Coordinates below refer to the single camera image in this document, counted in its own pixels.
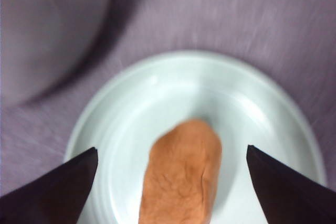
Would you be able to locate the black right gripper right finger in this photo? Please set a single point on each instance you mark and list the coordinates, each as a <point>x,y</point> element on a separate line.
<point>286,196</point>

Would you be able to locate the green plate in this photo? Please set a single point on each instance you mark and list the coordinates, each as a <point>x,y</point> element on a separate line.
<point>245,100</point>

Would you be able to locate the brown potato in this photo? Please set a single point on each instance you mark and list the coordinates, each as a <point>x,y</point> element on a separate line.
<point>182,175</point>

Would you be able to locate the green electric steamer pot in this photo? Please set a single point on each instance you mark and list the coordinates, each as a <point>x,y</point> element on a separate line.
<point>42,42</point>

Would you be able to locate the grey table mat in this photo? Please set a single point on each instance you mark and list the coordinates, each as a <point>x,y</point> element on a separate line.
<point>292,40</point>

